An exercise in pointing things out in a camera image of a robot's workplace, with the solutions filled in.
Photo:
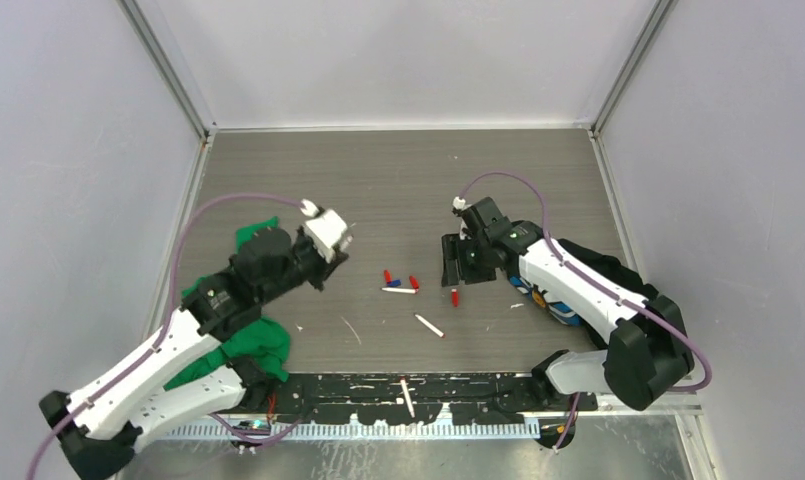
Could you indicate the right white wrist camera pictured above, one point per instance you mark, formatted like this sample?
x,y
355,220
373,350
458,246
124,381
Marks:
x,y
459,205

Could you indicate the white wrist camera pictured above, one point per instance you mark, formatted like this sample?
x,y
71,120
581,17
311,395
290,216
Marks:
x,y
327,229
459,205

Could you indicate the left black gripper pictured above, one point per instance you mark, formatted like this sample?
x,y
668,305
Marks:
x,y
325,267

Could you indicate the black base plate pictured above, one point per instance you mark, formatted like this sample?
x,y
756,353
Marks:
x,y
487,398

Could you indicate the slotted cable duct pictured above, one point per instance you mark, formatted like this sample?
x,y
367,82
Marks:
x,y
442,429

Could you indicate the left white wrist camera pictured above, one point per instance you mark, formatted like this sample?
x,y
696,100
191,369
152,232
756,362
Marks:
x,y
327,229

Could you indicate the black daisy cloth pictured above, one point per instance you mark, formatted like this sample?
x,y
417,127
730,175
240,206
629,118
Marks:
x,y
579,286

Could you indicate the green cloth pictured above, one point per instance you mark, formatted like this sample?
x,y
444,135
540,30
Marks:
x,y
264,340

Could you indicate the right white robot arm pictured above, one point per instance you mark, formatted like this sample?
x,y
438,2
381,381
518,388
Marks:
x,y
644,353

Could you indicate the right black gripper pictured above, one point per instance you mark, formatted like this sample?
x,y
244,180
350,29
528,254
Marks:
x,y
452,249

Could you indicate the red white pen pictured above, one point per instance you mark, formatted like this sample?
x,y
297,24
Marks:
x,y
429,325
400,290
407,397

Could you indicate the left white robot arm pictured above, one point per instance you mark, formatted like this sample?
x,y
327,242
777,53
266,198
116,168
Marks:
x,y
103,425

